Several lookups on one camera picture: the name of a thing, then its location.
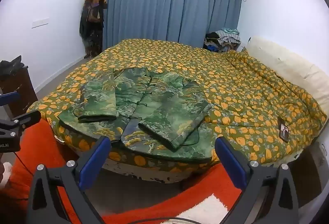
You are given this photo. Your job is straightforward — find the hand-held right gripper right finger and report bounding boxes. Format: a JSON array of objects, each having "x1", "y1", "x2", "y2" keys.
[{"x1": 214, "y1": 137, "x2": 300, "y2": 224}]

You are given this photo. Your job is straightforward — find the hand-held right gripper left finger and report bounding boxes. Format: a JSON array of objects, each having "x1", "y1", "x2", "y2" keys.
[{"x1": 27, "y1": 135, "x2": 112, "y2": 224}]

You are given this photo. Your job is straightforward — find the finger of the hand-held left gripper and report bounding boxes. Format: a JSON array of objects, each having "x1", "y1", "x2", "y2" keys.
[
  {"x1": 0, "y1": 91, "x2": 21, "y2": 107},
  {"x1": 0, "y1": 110, "x2": 42, "y2": 134}
]

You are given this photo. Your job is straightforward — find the green landscape print jacket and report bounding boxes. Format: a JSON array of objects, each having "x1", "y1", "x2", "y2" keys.
[{"x1": 58, "y1": 67, "x2": 214, "y2": 164}]

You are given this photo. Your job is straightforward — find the dark hanging clothes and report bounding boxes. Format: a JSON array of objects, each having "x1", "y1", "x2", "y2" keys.
[{"x1": 79, "y1": 0, "x2": 108, "y2": 59}]

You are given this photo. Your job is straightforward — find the pile of mixed clothes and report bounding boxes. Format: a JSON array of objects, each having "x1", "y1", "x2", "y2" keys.
[{"x1": 203, "y1": 27, "x2": 242, "y2": 53}]

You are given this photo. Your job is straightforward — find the dark wooden cabinet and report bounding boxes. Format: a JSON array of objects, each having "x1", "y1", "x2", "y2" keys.
[{"x1": 0, "y1": 65, "x2": 39, "y2": 118}]

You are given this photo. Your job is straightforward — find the orange rug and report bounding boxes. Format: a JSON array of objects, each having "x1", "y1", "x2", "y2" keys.
[{"x1": 8, "y1": 119, "x2": 242, "y2": 224}]

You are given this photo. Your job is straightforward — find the dark cloth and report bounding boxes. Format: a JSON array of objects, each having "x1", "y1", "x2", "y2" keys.
[{"x1": 0, "y1": 55, "x2": 25, "y2": 74}]

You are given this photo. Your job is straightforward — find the white fluffy rug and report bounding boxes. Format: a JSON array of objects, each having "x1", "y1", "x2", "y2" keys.
[{"x1": 175, "y1": 193, "x2": 232, "y2": 224}]

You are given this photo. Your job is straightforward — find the small dark phone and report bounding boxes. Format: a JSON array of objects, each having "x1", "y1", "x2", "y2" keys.
[{"x1": 278, "y1": 117, "x2": 290, "y2": 143}]

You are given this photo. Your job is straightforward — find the green orange floral quilt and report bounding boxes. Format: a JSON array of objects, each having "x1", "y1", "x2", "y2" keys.
[{"x1": 27, "y1": 39, "x2": 327, "y2": 173}]

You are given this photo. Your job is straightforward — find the blue curtain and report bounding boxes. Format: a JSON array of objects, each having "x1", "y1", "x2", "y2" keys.
[{"x1": 98, "y1": 0, "x2": 244, "y2": 52}]

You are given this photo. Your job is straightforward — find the red cable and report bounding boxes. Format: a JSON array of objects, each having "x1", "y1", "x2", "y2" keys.
[{"x1": 15, "y1": 152, "x2": 34, "y2": 179}]

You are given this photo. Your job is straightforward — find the white wall plate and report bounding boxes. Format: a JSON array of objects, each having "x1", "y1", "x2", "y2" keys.
[{"x1": 31, "y1": 17, "x2": 50, "y2": 29}]

